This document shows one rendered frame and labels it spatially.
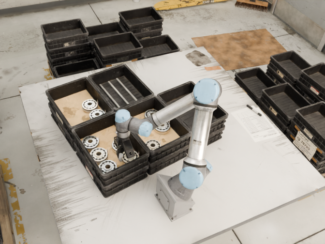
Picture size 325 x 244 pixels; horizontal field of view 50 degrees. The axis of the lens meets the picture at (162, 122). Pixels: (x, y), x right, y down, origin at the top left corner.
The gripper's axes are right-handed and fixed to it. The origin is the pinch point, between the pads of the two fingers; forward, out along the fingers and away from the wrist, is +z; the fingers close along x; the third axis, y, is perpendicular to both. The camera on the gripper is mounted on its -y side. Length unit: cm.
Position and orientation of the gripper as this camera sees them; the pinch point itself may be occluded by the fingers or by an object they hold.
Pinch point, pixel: (125, 159)
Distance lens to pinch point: 204.1
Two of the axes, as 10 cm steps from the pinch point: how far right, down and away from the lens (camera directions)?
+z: -0.6, 7.0, 7.1
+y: -4.7, -6.5, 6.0
